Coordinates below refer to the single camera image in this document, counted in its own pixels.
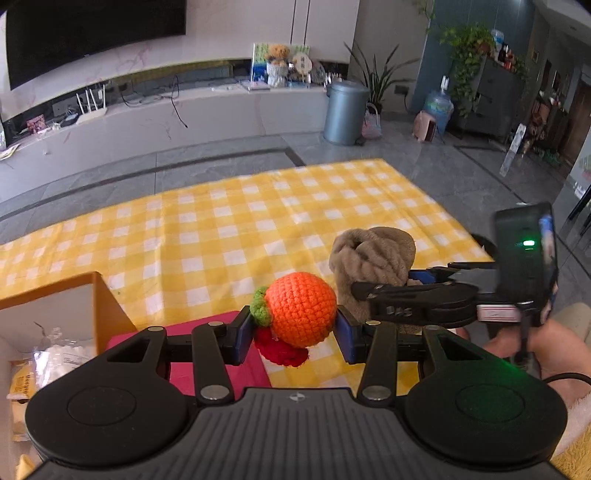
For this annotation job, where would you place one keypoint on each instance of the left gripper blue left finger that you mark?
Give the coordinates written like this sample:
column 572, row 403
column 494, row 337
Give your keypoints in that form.
column 215, row 346

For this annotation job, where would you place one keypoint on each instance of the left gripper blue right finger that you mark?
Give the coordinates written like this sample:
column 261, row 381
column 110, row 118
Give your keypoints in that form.
column 375, row 345

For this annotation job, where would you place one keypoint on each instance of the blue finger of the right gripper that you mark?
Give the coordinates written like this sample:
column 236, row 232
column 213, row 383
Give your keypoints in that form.
column 426, row 276

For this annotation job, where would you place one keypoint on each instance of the brown plush knot toy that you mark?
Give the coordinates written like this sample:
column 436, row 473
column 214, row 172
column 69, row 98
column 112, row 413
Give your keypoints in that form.
column 379, row 255

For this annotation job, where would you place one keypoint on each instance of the orange crochet fruit toy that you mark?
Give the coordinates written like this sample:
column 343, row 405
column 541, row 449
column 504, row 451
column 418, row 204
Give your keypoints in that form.
column 292, row 314

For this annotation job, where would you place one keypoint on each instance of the clear plastic bag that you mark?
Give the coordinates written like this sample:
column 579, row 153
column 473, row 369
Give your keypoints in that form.
column 55, row 355

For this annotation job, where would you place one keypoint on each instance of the silver wet wipes pack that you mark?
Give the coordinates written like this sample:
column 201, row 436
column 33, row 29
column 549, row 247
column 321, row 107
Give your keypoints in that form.
column 22, row 388

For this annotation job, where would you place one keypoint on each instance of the person's right hand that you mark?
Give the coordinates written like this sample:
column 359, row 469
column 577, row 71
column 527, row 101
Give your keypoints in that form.
column 558, row 350

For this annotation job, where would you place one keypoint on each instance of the red cube box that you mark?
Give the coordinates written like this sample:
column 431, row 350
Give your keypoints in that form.
column 177, row 359

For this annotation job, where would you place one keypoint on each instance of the yellow checkered tablecloth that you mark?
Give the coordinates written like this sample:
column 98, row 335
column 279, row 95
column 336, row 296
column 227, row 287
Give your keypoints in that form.
column 202, row 251

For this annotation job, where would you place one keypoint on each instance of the pink small heater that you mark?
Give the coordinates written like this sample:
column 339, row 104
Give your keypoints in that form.
column 424, row 127

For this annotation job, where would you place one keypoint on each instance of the woven small basket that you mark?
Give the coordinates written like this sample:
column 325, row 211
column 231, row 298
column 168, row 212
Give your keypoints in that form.
column 371, row 128

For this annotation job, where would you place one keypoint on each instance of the orange cardboard storage box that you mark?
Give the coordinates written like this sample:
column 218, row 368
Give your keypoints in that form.
column 82, row 307

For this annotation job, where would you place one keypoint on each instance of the blue water jug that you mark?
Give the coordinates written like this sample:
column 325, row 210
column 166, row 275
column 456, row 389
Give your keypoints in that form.
column 439, row 104

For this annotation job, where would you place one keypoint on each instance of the dark grey cabinet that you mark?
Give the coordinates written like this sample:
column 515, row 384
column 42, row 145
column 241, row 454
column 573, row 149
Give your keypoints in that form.
column 498, row 94

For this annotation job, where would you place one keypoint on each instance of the grey metal trash can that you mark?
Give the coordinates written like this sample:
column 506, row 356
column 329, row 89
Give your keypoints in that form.
column 346, row 110

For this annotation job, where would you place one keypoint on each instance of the potted floor plant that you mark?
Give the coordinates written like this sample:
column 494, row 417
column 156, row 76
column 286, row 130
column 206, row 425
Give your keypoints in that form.
column 379, row 78

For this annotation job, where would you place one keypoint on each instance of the white marble tv console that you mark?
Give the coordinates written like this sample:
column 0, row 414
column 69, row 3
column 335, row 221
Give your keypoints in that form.
column 200, row 115

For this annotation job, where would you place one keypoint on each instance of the trailing green ivy plant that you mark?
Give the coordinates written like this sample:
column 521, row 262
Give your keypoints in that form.
column 470, row 45

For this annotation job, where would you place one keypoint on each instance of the teddy bear figurine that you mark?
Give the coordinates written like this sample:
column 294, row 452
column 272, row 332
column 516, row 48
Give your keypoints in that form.
column 277, row 65

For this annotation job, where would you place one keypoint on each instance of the white wifi router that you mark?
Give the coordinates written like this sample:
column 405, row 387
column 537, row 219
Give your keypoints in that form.
column 92, row 104

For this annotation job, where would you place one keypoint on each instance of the wall mounted black television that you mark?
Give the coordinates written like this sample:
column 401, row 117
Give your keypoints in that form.
column 44, row 35

